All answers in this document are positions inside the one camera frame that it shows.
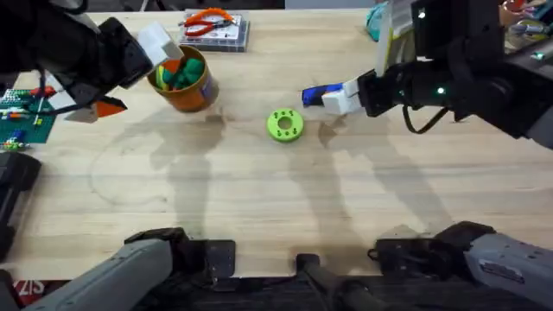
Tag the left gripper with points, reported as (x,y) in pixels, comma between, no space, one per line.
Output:
(97,60)

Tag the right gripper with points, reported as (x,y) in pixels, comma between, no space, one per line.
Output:
(415,88)

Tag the blue electric screwdriver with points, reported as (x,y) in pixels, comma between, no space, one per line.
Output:
(317,95)

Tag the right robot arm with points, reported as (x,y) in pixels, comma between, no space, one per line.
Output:
(505,263)

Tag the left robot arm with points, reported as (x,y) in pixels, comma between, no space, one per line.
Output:
(121,276)

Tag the orange tub with toys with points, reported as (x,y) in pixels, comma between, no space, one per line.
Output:
(190,88)

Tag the green disc with holes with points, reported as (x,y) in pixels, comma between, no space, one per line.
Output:
(285,125)

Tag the right wrist upright plate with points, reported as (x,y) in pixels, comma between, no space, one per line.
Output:
(389,39)

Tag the teal bag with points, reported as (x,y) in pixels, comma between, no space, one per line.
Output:
(375,21)

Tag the clear plastic parts box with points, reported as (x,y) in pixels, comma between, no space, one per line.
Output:
(224,39)

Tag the green board with toy blocks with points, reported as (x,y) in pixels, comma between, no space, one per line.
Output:
(23,125)

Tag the black device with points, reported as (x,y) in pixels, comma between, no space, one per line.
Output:
(15,185)

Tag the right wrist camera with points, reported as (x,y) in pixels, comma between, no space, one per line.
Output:
(458,30)

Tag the black stand post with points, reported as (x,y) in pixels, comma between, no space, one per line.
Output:
(322,281)

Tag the black rail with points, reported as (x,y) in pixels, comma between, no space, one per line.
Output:
(268,298)

